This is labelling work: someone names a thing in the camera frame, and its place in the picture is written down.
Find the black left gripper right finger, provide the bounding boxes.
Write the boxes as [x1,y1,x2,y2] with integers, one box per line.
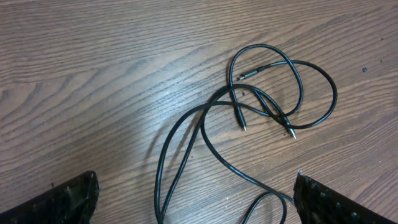
[294,170,395,224]

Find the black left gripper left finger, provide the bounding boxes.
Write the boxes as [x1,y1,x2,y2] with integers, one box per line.
[1,170,100,224]

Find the black USB cable long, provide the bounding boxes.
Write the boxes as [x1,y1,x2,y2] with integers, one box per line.
[154,44,338,224]

